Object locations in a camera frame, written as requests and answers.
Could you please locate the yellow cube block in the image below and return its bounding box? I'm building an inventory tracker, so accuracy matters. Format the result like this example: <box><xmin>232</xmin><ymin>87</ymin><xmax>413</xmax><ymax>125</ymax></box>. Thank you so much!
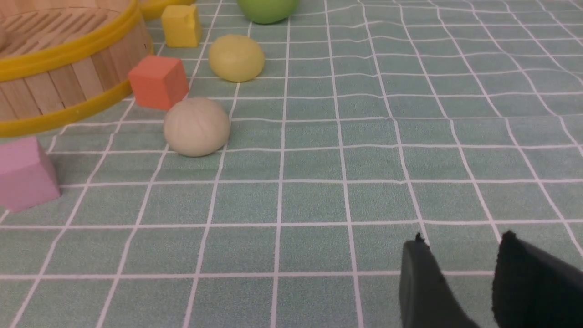
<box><xmin>161</xmin><ymin>5</ymin><xmax>203</xmax><ymax>48</ymax></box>

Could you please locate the bamboo steamer tray yellow rim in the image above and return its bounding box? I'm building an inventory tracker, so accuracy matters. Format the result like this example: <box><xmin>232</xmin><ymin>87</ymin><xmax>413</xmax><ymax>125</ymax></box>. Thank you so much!
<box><xmin>0</xmin><ymin>0</ymin><xmax>153</xmax><ymax>138</ymax></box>

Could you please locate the green checkered tablecloth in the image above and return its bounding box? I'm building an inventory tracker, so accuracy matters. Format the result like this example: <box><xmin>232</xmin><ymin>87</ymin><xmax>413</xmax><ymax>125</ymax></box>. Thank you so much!
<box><xmin>1</xmin><ymin>0</ymin><xmax>583</xmax><ymax>328</ymax></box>

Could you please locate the yellow bun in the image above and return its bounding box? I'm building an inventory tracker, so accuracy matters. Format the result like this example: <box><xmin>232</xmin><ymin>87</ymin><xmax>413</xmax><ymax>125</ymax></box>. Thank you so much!
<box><xmin>208</xmin><ymin>35</ymin><xmax>265</xmax><ymax>83</ymax></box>

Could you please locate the green apple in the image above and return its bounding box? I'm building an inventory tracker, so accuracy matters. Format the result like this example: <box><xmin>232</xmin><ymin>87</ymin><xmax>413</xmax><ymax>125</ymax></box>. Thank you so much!
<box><xmin>237</xmin><ymin>0</ymin><xmax>300</xmax><ymax>25</ymax></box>

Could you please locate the pink cube block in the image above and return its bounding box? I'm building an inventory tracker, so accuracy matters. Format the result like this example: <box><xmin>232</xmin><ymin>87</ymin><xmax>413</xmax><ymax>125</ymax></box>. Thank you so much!
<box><xmin>0</xmin><ymin>136</ymin><xmax>61</xmax><ymax>213</ymax></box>

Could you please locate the white bun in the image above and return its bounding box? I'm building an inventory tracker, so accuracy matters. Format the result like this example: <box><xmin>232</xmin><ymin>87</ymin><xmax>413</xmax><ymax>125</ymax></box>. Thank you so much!
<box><xmin>163</xmin><ymin>97</ymin><xmax>231</xmax><ymax>157</ymax></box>

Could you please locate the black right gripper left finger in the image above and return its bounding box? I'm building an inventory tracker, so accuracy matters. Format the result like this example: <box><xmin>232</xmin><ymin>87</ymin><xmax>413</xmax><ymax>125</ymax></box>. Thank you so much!
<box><xmin>399</xmin><ymin>232</ymin><xmax>478</xmax><ymax>328</ymax></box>

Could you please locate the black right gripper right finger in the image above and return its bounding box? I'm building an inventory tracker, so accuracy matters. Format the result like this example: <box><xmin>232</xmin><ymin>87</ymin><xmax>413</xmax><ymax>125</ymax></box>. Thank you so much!
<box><xmin>492</xmin><ymin>231</ymin><xmax>583</xmax><ymax>328</ymax></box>

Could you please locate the orange cube block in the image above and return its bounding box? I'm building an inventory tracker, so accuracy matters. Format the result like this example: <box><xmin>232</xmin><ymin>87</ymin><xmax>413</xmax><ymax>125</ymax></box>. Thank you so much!
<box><xmin>128</xmin><ymin>55</ymin><xmax>189</xmax><ymax>111</ymax></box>

